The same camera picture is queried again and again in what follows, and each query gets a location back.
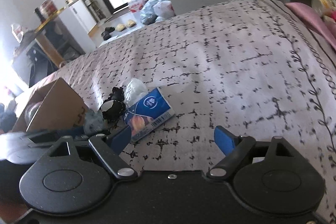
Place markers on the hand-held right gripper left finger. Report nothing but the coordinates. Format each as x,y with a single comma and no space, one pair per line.
121,138

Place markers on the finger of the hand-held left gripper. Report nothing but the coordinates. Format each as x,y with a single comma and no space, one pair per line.
44,136

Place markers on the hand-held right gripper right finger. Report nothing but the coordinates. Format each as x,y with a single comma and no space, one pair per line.
224,138

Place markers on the brown cardboard box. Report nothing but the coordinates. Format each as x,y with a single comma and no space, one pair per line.
60,108

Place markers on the dark grey patterned cloth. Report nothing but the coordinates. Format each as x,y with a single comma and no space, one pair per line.
94,120

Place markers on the black sock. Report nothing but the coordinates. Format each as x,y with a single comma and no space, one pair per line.
113,106

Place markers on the blue tissue pack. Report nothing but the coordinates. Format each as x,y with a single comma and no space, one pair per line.
149,113

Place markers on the black cloth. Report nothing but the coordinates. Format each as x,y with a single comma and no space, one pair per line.
6,121

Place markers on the white crumpled tissue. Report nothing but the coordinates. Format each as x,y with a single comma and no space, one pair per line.
135,90

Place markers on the white black-patterned blanket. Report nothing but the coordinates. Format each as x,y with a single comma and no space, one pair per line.
223,69

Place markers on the black low cabinet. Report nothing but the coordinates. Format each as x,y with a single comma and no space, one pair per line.
39,66

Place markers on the round gold-edged table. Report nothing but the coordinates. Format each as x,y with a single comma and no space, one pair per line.
42,29

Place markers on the pair of black slippers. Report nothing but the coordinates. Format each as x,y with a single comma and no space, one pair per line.
108,32

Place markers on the clear water bottle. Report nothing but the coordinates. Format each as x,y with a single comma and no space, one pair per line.
17,31

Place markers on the yellow slipper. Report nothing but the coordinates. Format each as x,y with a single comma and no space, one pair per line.
131,23
120,27

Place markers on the black cylinder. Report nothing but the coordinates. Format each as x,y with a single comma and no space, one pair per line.
39,14

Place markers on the pale grey plastic bag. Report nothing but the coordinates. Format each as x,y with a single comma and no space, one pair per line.
160,19

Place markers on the red box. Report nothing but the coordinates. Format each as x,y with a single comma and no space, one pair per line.
48,6

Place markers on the pack of water bottles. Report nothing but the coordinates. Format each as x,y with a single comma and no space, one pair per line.
136,4

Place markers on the white and red plastic bag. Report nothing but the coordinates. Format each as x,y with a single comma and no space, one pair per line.
165,9

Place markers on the small jar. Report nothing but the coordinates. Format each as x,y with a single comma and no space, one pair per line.
320,5

